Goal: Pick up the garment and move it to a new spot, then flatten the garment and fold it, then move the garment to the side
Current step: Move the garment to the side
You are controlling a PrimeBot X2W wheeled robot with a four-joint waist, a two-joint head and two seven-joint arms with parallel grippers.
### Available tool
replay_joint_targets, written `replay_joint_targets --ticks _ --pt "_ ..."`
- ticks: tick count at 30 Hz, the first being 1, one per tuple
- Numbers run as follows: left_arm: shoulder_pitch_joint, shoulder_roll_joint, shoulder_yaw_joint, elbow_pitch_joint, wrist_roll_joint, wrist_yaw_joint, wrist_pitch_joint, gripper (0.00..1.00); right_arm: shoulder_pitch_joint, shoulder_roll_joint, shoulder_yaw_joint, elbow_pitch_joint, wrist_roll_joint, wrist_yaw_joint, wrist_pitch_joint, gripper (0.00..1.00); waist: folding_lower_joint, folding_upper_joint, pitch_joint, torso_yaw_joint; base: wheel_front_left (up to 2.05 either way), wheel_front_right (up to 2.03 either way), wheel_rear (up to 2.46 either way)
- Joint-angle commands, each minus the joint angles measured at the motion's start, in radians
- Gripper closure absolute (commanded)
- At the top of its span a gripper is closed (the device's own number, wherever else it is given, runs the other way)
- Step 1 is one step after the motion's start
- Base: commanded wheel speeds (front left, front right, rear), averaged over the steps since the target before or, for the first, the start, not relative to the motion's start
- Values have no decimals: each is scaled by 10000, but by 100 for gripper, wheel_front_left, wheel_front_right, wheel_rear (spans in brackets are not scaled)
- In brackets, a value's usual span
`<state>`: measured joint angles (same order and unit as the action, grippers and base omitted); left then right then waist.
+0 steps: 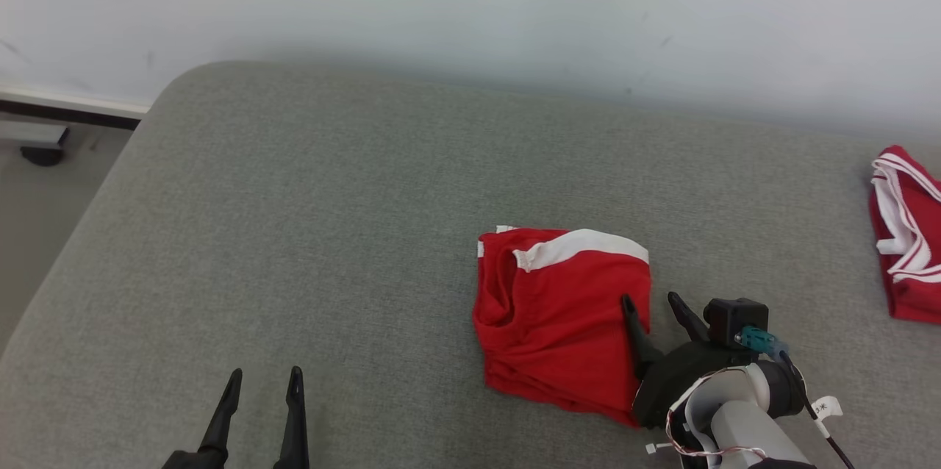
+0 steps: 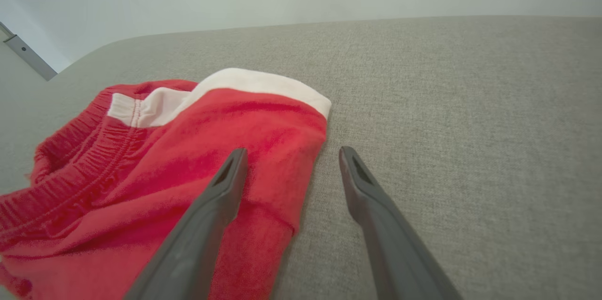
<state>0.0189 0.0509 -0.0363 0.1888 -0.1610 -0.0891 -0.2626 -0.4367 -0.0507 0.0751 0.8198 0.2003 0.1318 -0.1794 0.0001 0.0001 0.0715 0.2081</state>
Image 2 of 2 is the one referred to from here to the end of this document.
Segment grey baseboard strip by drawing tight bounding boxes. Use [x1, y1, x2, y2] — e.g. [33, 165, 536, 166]
[0, 21, 58, 81]

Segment red shorts with white panels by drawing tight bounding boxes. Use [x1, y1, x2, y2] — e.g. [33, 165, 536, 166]
[0, 67, 333, 300]

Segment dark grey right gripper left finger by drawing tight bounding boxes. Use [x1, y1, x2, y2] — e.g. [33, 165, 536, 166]
[123, 147, 249, 300]

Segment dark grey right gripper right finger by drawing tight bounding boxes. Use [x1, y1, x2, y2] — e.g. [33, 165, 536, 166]
[339, 145, 464, 300]

